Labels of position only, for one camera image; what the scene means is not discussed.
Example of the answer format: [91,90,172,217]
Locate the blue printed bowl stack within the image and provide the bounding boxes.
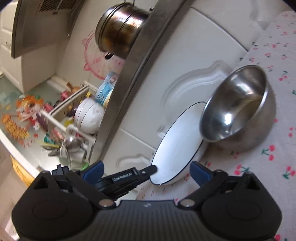
[95,71,118,108]

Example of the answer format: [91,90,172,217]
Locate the cherry print tablecloth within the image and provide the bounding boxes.
[135,10,296,241]

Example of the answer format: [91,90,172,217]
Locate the stainless steel bowl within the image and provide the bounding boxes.
[199,65,276,152]

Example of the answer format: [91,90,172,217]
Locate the white spice shelf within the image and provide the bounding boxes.
[49,81,98,121]

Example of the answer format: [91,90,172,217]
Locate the white cabinet door right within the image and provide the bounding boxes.
[192,0,292,49]

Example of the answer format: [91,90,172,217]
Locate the steel steamer pot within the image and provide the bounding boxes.
[95,1,149,60]

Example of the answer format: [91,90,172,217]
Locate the white utensil rack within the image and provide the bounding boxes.
[40,110,95,169]

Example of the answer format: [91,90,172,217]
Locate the steel ladle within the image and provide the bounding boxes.
[60,135,82,167]

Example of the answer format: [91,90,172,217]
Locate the stacked white bowls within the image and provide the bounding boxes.
[74,98,105,135]

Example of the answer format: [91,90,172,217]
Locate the white cabinet door middle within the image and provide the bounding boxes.
[119,7,246,149]

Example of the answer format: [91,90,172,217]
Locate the red dragon wall decoration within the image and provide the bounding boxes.
[1,95,45,141]

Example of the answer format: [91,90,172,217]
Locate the white cabinet door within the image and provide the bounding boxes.
[103,128,156,176]
[119,7,246,149]
[192,0,292,49]

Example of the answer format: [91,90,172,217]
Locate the range hood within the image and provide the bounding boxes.
[11,0,85,59]

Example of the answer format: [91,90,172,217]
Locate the pink clock wall sticker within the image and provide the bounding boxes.
[82,31,125,80]

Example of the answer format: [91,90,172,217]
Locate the white cabinet door left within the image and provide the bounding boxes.
[103,128,156,176]

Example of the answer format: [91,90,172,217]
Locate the white plate with blue rim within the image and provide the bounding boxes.
[150,102,208,186]

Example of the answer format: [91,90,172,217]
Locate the steel countertop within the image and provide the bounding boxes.
[90,1,193,163]

